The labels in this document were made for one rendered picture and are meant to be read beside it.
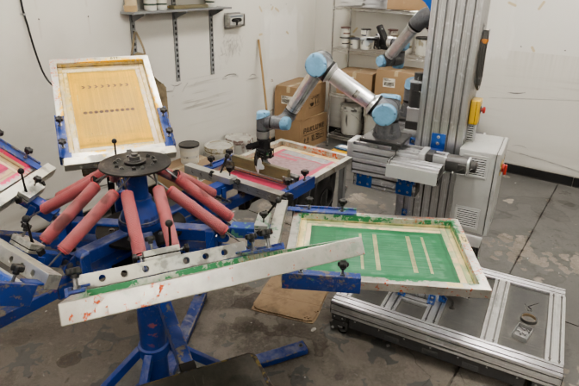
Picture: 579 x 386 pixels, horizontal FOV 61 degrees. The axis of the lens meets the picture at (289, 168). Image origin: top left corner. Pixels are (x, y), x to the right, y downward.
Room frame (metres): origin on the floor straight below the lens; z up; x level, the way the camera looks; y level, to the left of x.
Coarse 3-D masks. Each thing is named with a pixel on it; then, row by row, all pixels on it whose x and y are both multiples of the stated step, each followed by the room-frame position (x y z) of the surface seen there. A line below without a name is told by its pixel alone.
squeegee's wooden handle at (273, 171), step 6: (234, 156) 2.75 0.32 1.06; (240, 156) 2.75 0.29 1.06; (234, 162) 2.75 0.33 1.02; (240, 162) 2.73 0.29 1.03; (246, 162) 2.70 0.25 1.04; (252, 162) 2.67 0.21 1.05; (264, 162) 2.65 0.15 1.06; (246, 168) 2.70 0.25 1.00; (252, 168) 2.68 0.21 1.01; (270, 168) 2.60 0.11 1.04; (276, 168) 2.58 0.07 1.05; (282, 168) 2.57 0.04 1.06; (264, 174) 2.63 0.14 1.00; (270, 174) 2.60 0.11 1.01; (276, 174) 2.58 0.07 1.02; (282, 174) 2.55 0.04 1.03; (288, 174) 2.54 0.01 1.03
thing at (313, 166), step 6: (294, 162) 2.94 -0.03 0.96; (300, 162) 2.94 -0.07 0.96; (306, 162) 2.94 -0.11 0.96; (312, 162) 2.95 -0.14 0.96; (318, 162) 2.95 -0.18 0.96; (330, 162) 2.95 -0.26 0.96; (288, 168) 2.83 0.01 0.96; (294, 168) 2.84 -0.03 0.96; (300, 168) 2.84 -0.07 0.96; (306, 168) 2.84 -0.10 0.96; (312, 168) 2.84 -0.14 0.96; (318, 168) 2.84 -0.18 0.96; (300, 174) 2.74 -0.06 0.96; (312, 174) 2.74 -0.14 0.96; (258, 180) 2.64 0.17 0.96; (264, 180) 2.64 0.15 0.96; (270, 186) 2.55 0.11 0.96; (276, 186) 2.55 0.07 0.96; (282, 186) 2.55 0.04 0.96
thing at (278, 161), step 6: (282, 150) 3.17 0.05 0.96; (276, 156) 3.05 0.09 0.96; (288, 156) 3.05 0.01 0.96; (294, 156) 3.05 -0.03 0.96; (270, 162) 2.93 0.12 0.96; (276, 162) 2.93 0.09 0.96; (282, 162) 2.94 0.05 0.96; (288, 162) 2.94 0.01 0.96; (234, 174) 2.72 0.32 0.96; (240, 174) 2.72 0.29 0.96; (246, 174) 2.72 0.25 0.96; (252, 180) 2.63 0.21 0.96
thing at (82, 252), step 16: (176, 208) 2.13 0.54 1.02; (208, 208) 2.20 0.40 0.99; (96, 224) 1.96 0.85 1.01; (112, 224) 1.95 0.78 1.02; (176, 224) 1.96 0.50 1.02; (192, 224) 1.96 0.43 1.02; (96, 240) 1.80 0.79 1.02; (112, 240) 1.81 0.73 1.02; (144, 240) 1.81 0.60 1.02; (208, 240) 1.86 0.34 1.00; (224, 240) 1.89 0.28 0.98; (80, 256) 1.64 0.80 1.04; (96, 256) 1.75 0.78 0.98; (64, 272) 1.61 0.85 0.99
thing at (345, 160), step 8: (272, 144) 3.19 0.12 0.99; (280, 144) 3.25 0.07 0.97; (288, 144) 3.24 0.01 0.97; (296, 144) 3.20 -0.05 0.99; (304, 144) 3.20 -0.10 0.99; (248, 152) 3.02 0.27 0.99; (312, 152) 3.13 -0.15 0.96; (320, 152) 3.09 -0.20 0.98; (328, 152) 3.05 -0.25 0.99; (336, 152) 3.05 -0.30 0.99; (344, 160) 2.90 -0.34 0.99; (216, 168) 2.73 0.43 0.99; (224, 168) 2.79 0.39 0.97; (328, 168) 2.76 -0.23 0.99; (336, 168) 2.80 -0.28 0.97; (312, 176) 2.63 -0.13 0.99; (320, 176) 2.65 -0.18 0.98
